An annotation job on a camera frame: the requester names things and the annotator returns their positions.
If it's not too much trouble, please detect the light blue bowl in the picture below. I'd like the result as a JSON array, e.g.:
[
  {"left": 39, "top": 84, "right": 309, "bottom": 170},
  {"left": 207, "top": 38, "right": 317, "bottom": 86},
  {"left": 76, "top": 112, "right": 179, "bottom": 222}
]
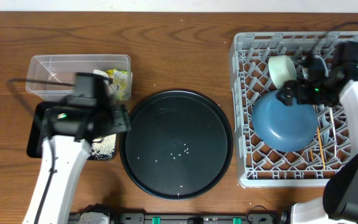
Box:
[{"left": 302, "top": 55, "right": 328, "bottom": 80}]

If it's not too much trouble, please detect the yellow green snack wrapper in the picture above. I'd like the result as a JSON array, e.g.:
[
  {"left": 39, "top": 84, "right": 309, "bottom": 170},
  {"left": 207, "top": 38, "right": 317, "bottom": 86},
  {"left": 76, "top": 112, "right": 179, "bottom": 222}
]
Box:
[{"left": 106, "top": 68, "right": 129, "bottom": 101}]

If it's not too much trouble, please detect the light green bowl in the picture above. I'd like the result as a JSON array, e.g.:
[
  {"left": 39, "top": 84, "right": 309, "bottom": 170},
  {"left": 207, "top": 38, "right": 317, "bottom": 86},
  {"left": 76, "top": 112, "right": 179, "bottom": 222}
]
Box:
[{"left": 268, "top": 55, "right": 296, "bottom": 89}]

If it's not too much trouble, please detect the dark blue plate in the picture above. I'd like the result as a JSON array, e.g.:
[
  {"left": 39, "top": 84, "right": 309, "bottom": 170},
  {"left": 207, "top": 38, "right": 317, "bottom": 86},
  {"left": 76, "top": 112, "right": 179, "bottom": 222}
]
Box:
[{"left": 252, "top": 90, "right": 318, "bottom": 152}]

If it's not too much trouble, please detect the white tissue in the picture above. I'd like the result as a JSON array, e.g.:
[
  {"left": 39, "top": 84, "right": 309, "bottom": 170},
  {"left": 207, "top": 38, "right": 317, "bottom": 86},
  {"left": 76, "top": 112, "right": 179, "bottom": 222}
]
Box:
[{"left": 93, "top": 70, "right": 109, "bottom": 78}]

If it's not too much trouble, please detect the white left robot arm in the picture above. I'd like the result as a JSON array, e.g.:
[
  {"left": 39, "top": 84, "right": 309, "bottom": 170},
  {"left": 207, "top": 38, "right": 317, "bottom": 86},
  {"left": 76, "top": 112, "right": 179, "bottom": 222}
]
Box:
[{"left": 23, "top": 124, "right": 116, "bottom": 224}]

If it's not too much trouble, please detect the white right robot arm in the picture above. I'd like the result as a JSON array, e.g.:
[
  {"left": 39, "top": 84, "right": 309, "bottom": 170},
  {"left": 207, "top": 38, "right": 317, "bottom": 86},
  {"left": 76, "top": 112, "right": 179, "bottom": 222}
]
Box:
[{"left": 276, "top": 65, "right": 358, "bottom": 223}]

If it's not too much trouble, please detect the clear plastic waste bin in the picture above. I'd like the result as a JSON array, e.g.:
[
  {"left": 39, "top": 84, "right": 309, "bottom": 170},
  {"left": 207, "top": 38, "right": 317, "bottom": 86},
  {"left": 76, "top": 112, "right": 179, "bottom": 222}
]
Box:
[{"left": 26, "top": 54, "right": 132, "bottom": 101}]

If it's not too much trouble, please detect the black square waste bin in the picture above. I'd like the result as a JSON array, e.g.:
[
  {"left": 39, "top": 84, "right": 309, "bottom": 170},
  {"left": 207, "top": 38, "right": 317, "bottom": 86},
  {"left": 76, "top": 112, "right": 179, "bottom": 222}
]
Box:
[{"left": 25, "top": 101, "right": 117, "bottom": 162}]

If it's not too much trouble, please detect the grey dishwasher rack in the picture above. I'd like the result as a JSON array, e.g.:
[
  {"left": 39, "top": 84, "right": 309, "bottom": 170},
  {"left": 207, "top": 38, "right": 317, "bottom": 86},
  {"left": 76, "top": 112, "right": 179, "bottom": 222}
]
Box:
[{"left": 229, "top": 31, "right": 358, "bottom": 188}]

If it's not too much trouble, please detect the white rice heap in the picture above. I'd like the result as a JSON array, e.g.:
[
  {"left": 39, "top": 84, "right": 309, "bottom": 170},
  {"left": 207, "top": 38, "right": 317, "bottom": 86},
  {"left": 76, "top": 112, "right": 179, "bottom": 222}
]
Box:
[{"left": 89, "top": 134, "right": 116, "bottom": 161}]

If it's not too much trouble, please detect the round black tray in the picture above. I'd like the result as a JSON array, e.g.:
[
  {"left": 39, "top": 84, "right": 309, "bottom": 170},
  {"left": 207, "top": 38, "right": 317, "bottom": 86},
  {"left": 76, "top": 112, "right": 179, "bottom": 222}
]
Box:
[{"left": 119, "top": 90, "right": 233, "bottom": 200}]

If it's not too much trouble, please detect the black rail with green clips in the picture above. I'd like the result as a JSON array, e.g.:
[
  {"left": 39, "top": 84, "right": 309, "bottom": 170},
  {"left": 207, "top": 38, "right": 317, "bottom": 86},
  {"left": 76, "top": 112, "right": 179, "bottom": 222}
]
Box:
[{"left": 68, "top": 212, "right": 288, "bottom": 224}]

